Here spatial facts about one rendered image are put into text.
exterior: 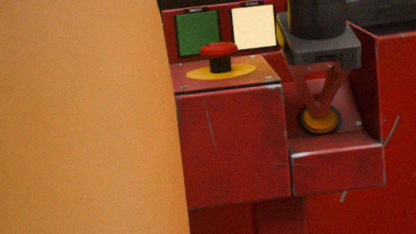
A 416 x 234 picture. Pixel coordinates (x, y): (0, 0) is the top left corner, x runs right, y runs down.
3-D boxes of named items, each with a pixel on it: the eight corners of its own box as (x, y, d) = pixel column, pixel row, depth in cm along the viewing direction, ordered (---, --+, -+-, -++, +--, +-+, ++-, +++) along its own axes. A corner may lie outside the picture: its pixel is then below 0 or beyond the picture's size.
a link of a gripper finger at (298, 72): (338, 91, 96) (339, 12, 92) (355, 123, 90) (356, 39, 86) (277, 98, 96) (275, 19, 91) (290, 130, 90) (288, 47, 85)
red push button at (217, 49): (203, 84, 88) (199, 48, 87) (201, 77, 92) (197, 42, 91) (243, 79, 88) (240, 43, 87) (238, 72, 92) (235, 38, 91)
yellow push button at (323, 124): (303, 146, 92) (305, 132, 91) (297, 119, 95) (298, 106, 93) (339, 142, 92) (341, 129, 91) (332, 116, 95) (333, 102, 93)
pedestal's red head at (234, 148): (185, 211, 86) (164, 28, 81) (179, 166, 101) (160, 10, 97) (387, 186, 87) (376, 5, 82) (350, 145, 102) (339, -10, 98)
